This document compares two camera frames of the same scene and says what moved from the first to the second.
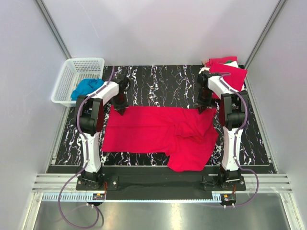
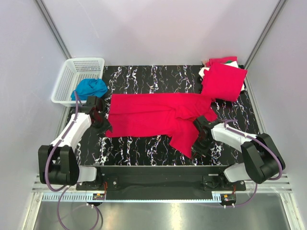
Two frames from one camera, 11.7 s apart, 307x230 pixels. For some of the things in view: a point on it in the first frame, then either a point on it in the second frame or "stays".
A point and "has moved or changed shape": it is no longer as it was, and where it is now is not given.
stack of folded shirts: x=229 y=64 stays
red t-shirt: x=186 y=136 has moved or changed shape
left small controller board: x=99 y=196 stays
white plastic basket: x=74 y=70 stays
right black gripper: x=199 y=103 → x=198 y=151
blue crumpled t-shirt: x=85 y=86 stays
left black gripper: x=120 y=109 → x=106 y=126
